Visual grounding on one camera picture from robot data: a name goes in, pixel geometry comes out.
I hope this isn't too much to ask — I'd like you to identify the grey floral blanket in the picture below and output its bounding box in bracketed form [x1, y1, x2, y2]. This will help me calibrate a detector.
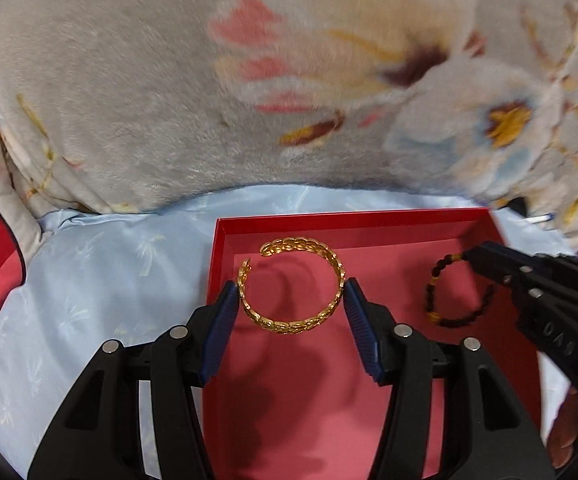
[0, 0, 578, 246]

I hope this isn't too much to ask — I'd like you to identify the blue white pen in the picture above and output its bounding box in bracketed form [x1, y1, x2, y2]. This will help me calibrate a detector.
[525, 214, 554, 224]

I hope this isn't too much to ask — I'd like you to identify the light blue palm sheet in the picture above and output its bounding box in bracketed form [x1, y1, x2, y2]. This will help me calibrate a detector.
[0, 183, 575, 480]

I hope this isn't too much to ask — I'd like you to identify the red jewelry box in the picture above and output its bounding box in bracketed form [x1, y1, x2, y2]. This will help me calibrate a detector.
[202, 208, 548, 479]

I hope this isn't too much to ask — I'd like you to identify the black bead bracelet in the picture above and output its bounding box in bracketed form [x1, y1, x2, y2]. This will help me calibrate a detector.
[423, 252, 497, 330]

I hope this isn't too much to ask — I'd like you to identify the person's hand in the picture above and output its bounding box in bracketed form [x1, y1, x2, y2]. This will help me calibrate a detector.
[546, 386, 578, 469]

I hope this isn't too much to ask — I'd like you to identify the gold braided cuff bangle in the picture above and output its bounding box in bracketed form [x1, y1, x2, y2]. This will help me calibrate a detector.
[236, 236, 347, 335]

